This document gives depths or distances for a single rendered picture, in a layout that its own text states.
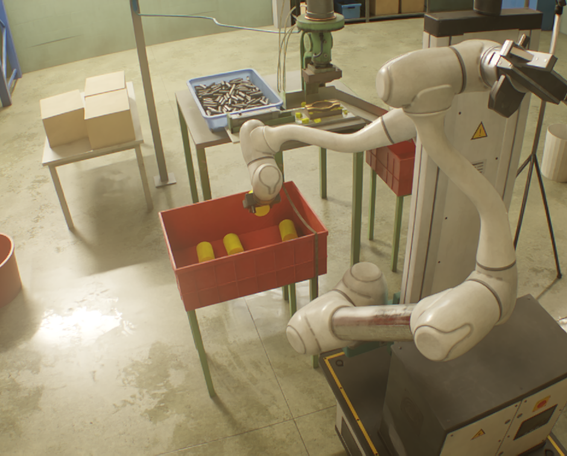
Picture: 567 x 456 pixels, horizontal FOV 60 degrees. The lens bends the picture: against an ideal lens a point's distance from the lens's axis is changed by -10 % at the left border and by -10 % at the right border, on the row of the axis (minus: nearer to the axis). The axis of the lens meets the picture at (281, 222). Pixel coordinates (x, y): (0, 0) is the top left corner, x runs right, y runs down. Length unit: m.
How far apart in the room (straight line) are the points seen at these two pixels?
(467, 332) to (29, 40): 7.08
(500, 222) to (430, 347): 0.32
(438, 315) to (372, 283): 0.59
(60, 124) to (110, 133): 0.40
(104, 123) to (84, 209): 0.82
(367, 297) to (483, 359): 0.43
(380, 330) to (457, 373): 0.31
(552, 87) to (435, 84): 0.23
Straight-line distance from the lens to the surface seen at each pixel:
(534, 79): 0.99
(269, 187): 1.83
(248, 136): 1.92
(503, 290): 1.31
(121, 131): 3.57
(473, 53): 1.11
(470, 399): 1.57
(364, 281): 1.75
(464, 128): 1.44
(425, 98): 1.06
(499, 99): 1.03
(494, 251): 1.28
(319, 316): 1.64
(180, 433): 2.52
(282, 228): 2.35
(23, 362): 3.08
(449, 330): 1.19
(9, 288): 3.43
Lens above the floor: 2.09
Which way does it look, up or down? 36 degrees down
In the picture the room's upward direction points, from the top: 4 degrees counter-clockwise
